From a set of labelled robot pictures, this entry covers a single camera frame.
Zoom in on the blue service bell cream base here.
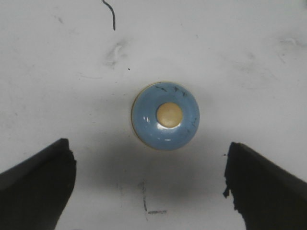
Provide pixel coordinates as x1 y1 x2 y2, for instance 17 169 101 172
131 81 200 150

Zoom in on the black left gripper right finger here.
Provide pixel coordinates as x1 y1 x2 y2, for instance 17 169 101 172
223 142 307 230

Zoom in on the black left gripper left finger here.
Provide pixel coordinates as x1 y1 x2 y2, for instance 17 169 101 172
0 138 76 230

